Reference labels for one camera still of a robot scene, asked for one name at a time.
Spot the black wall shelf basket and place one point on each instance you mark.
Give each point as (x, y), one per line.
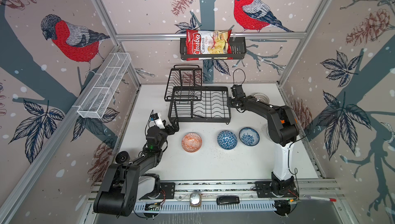
(237, 46)

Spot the white wire wall basket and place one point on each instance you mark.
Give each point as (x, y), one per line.
(99, 97)

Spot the red white pen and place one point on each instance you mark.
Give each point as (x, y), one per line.
(320, 198)

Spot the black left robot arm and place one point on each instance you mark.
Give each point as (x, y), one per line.
(118, 191)

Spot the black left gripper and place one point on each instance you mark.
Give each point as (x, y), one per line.
(175, 128)

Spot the black wire dish rack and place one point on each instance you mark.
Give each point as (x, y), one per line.
(191, 101)

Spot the black remote fob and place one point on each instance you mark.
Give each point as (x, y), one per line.
(226, 200)

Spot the white brown patterned bowl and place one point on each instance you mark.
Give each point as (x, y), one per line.
(262, 98)

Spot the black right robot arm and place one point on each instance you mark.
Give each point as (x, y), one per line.
(282, 130)

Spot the blue floral bowl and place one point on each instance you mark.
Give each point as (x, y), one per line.
(249, 136)

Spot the orange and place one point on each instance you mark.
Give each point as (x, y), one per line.
(191, 142)

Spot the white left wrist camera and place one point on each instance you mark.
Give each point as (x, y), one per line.
(156, 118)

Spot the red cassava chips bag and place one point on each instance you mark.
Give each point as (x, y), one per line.
(201, 42)

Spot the silver bell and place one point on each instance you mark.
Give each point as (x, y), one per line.
(195, 199)

